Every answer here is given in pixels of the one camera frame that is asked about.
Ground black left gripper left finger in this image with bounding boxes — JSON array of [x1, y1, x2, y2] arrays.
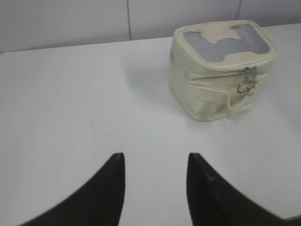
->
[[24, 153, 125, 226]]

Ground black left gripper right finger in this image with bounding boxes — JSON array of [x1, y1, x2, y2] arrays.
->
[[187, 153, 288, 226]]

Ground silver zipper pull ring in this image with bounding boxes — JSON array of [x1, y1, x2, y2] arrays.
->
[[237, 67, 253, 94]]

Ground cream zippered fabric bag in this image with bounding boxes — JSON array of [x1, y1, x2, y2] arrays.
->
[[169, 20, 277, 121]]

